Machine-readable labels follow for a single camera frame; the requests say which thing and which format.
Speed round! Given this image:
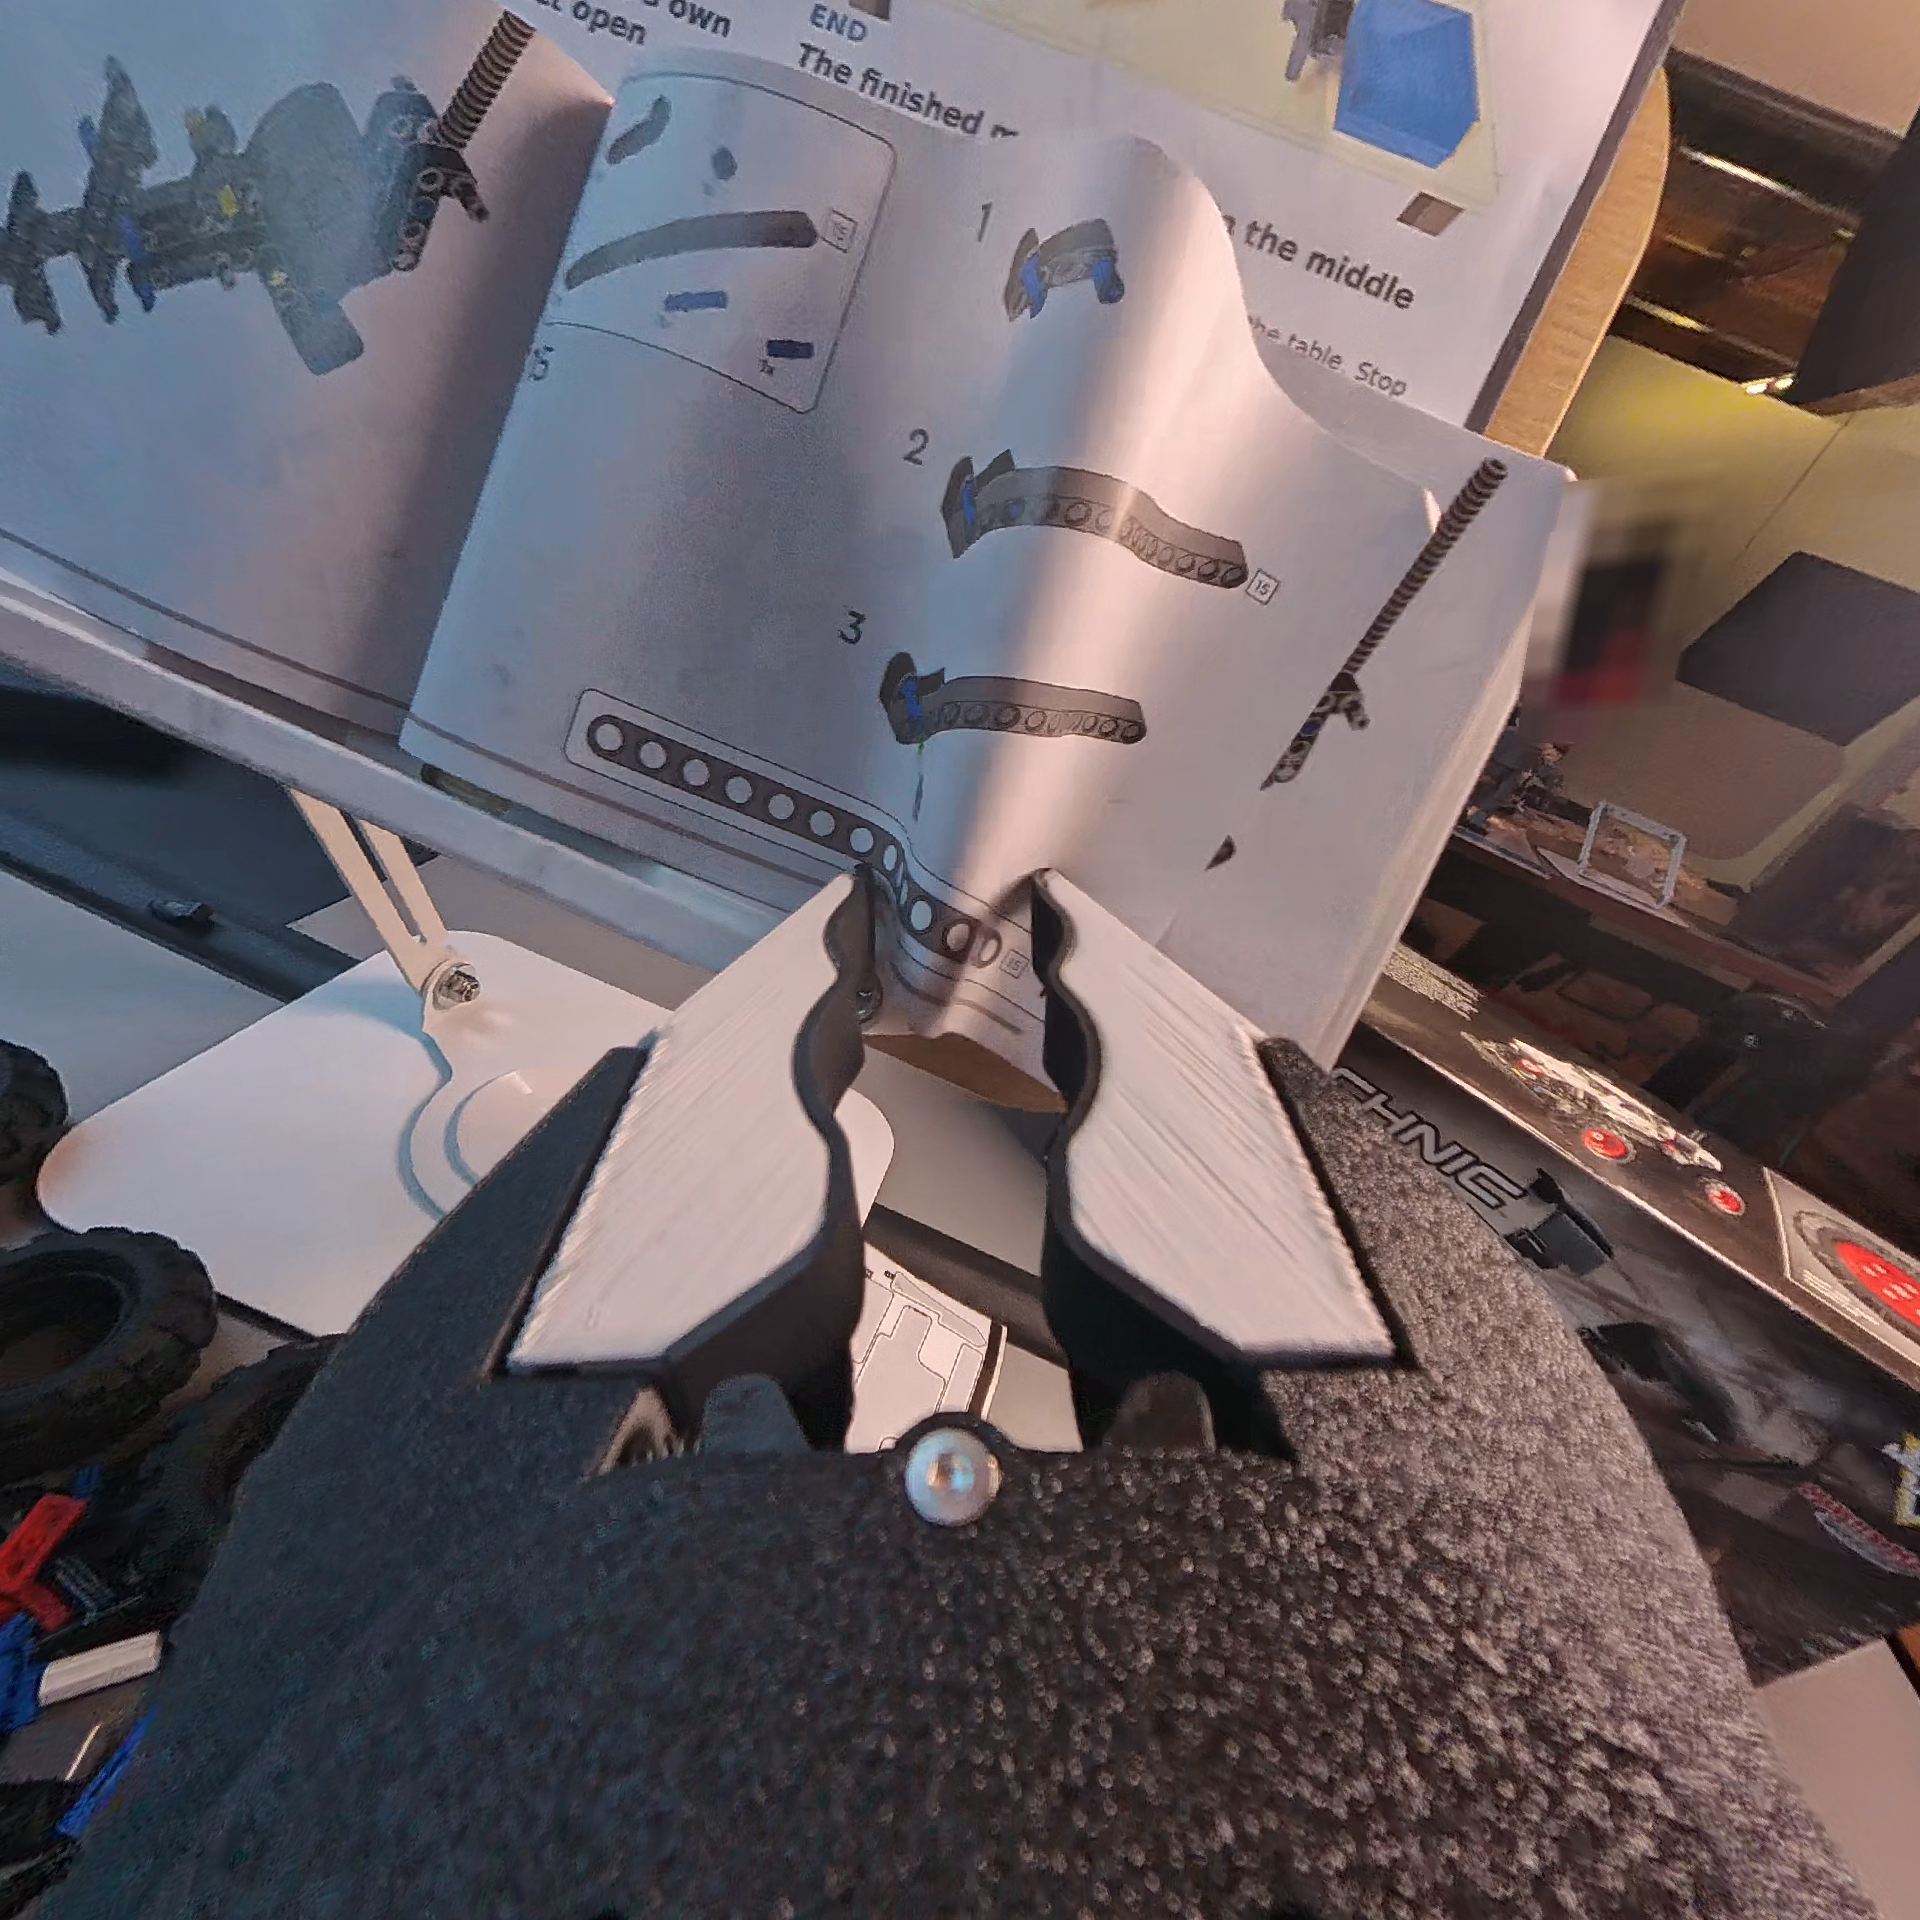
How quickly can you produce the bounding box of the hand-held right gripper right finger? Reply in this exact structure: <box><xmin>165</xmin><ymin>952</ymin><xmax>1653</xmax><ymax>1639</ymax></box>
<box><xmin>1026</xmin><ymin>867</ymin><xmax>1409</xmax><ymax>1422</ymax></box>

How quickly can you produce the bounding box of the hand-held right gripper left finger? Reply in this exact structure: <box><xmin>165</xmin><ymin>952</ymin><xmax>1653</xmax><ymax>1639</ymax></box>
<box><xmin>506</xmin><ymin>867</ymin><xmax>884</xmax><ymax>1422</ymax></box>

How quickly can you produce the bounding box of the pile of small building pieces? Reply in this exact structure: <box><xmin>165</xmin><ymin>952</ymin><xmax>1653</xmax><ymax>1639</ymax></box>
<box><xmin>0</xmin><ymin>1472</ymin><xmax>166</xmax><ymax>1862</ymax></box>

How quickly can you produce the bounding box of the building instruction booklet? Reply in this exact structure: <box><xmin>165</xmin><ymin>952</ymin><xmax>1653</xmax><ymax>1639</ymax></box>
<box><xmin>0</xmin><ymin>0</ymin><xmax>1577</xmax><ymax>1068</ymax></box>

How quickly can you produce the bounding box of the grey desk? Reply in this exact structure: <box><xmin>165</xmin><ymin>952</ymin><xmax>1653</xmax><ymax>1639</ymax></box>
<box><xmin>0</xmin><ymin>872</ymin><xmax>1920</xmax><ymax>1920</ymax></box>

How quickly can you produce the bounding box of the white printed task sheet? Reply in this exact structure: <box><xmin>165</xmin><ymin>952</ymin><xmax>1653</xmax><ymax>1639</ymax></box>
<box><xmin>541</xmin><ymin>0</ymin><xmax>1684</xmax><ymax>422</ymax></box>

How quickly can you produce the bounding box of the white sticker sheet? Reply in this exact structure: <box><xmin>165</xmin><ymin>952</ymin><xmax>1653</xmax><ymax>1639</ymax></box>
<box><xmin>857</xmin><ymin>1262</ymin><xmax>1008</xmax><ymax>1428</ymax></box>

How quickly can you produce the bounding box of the white book stand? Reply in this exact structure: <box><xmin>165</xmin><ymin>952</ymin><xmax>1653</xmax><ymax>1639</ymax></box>
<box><xmin>0</xmin><ymin>60</ymin><xmax>1676</xmax><ymax>1337</ymax></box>

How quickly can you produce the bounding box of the toy truck box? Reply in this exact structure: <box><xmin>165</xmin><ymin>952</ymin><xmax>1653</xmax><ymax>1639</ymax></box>
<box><xmin>1381</xmin><ymin>946</ymin><xmax>1920</xmax><ymax>1683</ymax></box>

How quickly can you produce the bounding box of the small clear acrylic holder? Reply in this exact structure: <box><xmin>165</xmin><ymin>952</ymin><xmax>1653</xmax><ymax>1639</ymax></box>
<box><xmin>1572</xmin><ymin>797</ymin><xmax>1684</xmax><ymax>908</ymax></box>

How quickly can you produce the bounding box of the cluttered background workbench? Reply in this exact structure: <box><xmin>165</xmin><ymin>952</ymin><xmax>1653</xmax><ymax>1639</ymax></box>
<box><xmin>1440</xmin><ymin>540</ymin><xmax>1920</xmax><ymax>1053</ymax></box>

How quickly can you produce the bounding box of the dark blue panel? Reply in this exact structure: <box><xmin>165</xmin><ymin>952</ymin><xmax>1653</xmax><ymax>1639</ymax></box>
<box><xmin>1681</xmin><ymin>551</ymin><xmax>1920</xmax><ymax>752</ymax></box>

